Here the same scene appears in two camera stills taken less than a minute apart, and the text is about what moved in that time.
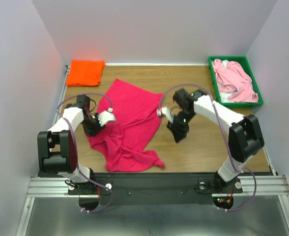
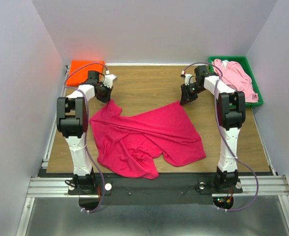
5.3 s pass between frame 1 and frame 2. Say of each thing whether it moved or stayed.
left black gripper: moved
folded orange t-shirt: stayed
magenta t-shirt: moved
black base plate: stayed
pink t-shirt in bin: stayed
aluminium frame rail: stayed
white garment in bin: stayed
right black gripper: moved
